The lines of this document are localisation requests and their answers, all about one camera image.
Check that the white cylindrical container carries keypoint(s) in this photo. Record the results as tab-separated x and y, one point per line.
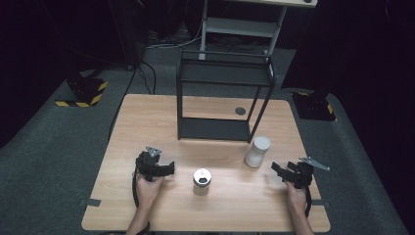
256	155

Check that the black metal shelf rack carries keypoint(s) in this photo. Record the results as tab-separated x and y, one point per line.
225	74

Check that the glass jar with metal lid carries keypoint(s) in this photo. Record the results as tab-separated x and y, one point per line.
202	182

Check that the grey tape strip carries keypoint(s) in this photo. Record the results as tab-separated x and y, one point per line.
321	203
91	202

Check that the round black table grommet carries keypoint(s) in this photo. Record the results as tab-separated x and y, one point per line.
240	111

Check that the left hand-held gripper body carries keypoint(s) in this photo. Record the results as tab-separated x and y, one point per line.
148	163

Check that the person's right hand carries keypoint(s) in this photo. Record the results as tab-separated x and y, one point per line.
297	199

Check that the black yellow striped stand base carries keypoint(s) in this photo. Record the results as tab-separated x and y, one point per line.
85	89
313	106

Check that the white metal cart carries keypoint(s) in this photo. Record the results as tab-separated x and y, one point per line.
241	26

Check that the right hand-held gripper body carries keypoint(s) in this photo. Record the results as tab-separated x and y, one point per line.
303	176

